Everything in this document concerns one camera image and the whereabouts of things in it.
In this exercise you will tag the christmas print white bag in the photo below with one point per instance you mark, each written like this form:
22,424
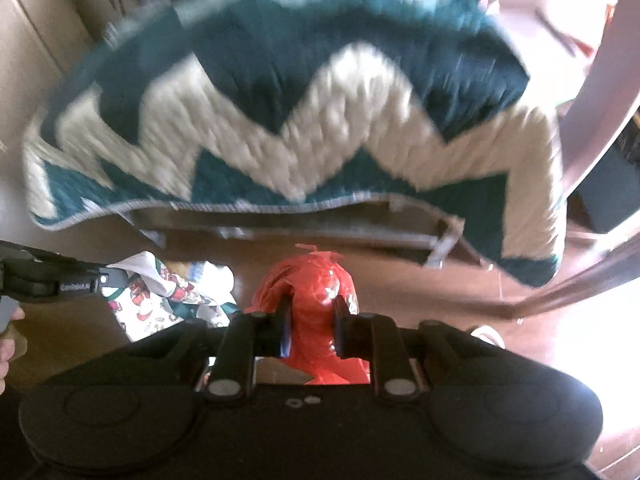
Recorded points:
159,295

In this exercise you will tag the beige wardrobe door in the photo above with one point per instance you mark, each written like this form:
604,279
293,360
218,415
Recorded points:
40,41

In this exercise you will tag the red plastic bag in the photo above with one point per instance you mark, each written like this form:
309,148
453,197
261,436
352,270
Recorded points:
313,281

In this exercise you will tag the zigzag teal white quilt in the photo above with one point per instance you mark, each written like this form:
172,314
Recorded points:
292,106

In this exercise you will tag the small bin with purple trash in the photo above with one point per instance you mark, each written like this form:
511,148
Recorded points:
610,192

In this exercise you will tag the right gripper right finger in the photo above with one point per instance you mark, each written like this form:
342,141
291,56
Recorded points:
342,329

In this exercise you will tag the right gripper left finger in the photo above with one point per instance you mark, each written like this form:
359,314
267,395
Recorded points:
282,326

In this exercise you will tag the person left hand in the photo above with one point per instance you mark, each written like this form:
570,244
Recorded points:
8,347

